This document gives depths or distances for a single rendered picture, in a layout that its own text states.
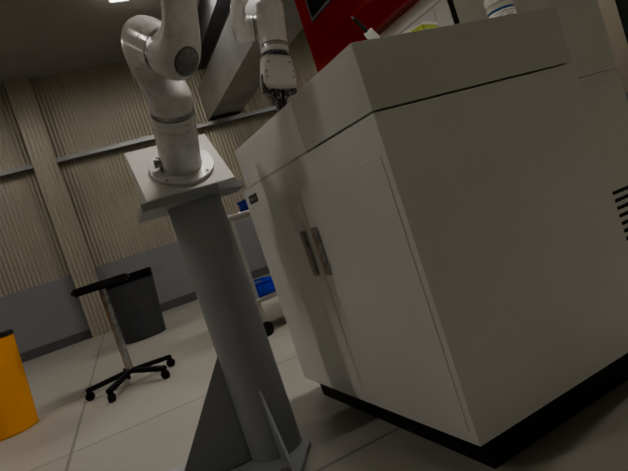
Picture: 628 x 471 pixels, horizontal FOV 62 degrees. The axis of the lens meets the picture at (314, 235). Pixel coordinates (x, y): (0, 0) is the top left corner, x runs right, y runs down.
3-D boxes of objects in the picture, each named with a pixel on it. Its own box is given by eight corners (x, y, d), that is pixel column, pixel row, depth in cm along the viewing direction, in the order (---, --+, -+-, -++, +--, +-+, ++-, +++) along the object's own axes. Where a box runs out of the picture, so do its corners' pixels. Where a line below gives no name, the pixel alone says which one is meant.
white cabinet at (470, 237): (436, 335, 224) (378, 152, 221) (664, 364, 136) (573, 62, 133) (307, 399, 198) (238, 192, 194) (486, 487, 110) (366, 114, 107)
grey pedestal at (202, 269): (168, 548, 126) (56, 225, 123) (156, 481, 168) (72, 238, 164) (349, 452, 144) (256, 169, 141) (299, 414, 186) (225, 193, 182)
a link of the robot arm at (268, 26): (255, 42, 151) (287, 38, 151) (249, -3, 151) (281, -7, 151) (258, 53, 159) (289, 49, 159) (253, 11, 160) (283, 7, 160)
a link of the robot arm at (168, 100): (166, 128, 137) (150, 38, 121) (127, 102, 146) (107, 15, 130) (203, 111, 144) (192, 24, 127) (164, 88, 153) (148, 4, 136)
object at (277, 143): (270, 181, 193) (258, 145, 193) (335, 143, 143) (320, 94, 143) (247, 188, 189) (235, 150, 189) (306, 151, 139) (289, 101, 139)
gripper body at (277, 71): (286, 59, 160) (291, 94, 160) (254, 57, 156) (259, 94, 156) (295, 49, 154) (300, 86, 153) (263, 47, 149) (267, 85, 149)
